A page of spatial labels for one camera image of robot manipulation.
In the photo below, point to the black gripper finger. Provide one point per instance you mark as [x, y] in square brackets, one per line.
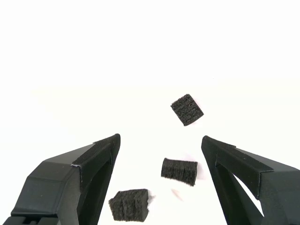
[279, 192]
[54, 187]

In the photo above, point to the black foam cube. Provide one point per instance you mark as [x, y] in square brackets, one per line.
[187, 110]
[179, 171]
[129, 205]

